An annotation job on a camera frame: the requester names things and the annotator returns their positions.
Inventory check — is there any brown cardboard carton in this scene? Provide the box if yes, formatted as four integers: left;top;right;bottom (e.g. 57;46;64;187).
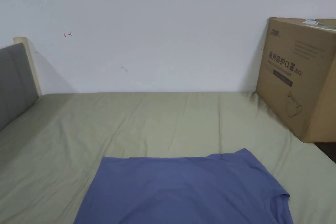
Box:
255;17;336;144

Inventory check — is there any blue shirt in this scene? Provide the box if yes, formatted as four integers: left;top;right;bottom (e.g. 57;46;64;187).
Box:
73;148;294;224

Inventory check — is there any bed with pale green sheet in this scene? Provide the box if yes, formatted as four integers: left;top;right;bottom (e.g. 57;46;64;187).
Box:
0;92;336;224

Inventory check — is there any grey padded headboard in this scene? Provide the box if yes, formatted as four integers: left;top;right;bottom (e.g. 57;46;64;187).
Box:
0;37;43;131

